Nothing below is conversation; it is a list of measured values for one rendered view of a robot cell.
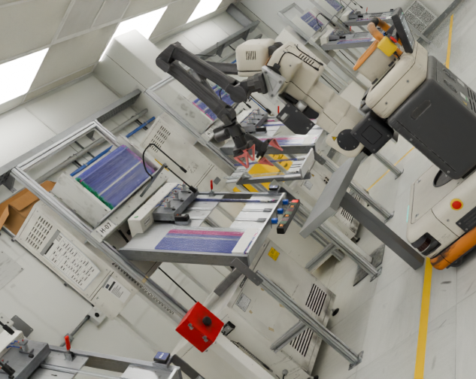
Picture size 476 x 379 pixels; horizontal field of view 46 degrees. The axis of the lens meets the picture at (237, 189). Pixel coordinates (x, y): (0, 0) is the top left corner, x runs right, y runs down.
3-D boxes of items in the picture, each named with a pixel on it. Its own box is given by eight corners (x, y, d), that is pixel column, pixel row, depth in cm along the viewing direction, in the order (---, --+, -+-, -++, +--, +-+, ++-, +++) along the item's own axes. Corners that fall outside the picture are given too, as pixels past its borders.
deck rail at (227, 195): (287, 201, 327) (286, 192, 324) (286, 203, 325) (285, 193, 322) (177, 200, 353) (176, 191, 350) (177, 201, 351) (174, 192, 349)
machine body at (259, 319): (344, 301, 343) (267, 235, 342) (319, 383, 285) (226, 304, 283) (280, 351, 379) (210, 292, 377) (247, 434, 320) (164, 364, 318)
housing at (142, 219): (183, 202, 350) (178, 182, 344) (145, 243, 309) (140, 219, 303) (171, 202, 353) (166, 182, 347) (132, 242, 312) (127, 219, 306)
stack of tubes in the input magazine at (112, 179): (156, 170, 344) (122, 141, 343) (113, 208, 301) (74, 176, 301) (147, 183, 351) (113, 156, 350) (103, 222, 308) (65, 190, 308)
